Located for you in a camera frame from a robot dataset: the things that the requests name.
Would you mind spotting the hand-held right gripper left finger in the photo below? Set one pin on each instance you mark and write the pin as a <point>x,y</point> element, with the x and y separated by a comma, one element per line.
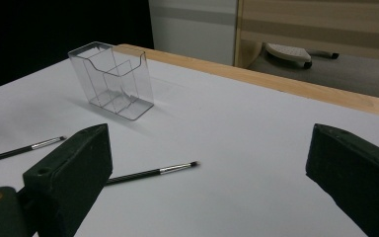
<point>69,171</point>

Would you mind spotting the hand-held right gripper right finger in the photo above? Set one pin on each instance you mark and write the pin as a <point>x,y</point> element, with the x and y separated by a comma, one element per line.
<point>358,177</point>

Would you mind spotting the clear plastic organizer box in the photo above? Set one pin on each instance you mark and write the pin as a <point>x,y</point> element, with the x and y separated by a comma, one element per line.
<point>118,82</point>

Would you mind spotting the dark curtain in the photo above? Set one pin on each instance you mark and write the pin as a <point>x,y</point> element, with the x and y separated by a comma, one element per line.
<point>29,33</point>

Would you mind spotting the wooden table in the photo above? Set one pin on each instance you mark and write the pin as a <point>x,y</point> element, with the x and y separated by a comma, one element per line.
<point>243,77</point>

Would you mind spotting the wooden desk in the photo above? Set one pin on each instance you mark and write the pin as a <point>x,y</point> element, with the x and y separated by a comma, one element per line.
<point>309,19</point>

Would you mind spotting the white cabinet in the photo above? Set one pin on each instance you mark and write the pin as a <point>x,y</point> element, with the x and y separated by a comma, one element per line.
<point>194,33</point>

